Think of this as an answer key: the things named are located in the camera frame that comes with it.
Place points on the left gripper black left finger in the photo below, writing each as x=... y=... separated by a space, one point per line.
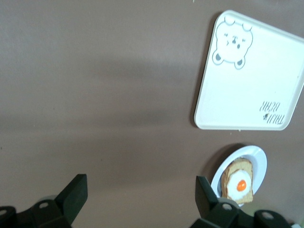
x=59 y=211

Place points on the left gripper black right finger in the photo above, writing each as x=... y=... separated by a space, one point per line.
x=213 y=213

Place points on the round white plate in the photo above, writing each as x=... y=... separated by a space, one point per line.
x=259 y=161

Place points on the bread slice under egg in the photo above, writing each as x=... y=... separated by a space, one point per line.
x=235 y=166

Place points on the white bear print tray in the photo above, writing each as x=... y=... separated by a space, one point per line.
x=237 y=95

